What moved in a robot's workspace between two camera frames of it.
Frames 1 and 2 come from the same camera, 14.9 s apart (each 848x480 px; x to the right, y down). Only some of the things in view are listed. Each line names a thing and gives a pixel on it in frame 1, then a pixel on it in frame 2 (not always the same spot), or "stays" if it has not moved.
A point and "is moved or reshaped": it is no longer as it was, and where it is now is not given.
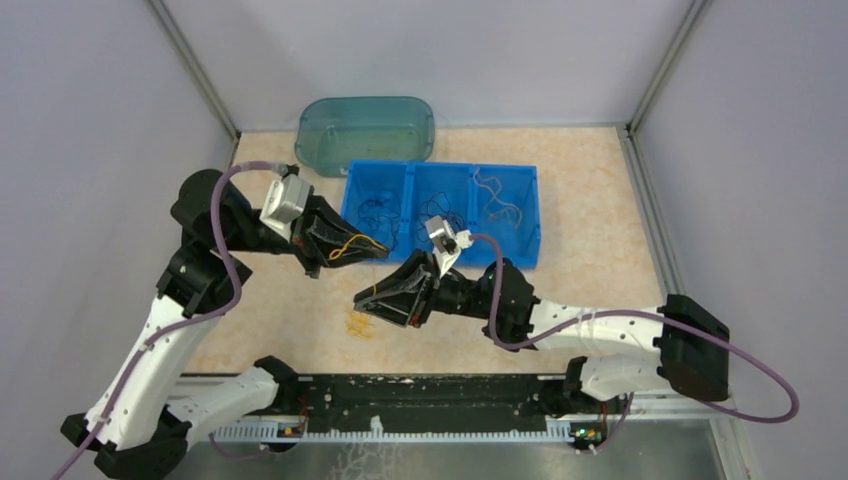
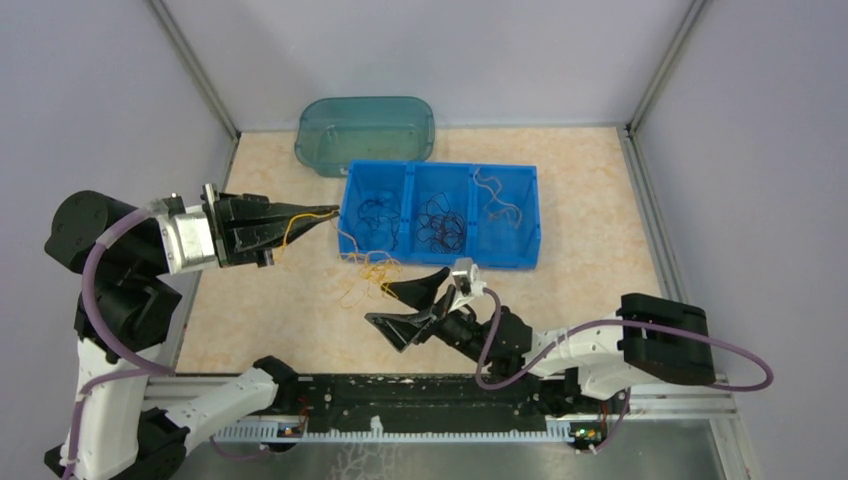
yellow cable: x=336 y=253 is moved or reshaped
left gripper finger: x=324 y=218 → x=255 y=243
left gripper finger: x=337 y=253 → x=246 y=207
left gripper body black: x=300 y=241 → x=217 y=223
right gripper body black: x=455 y=295 → x=460 y=330
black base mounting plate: x=426 y=401 stays
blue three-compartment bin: x=392 y=202 stays
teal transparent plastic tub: x=333 y=131 stays
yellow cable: x=495 y=196 stays
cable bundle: x=357 y=324 → x=372 y=277
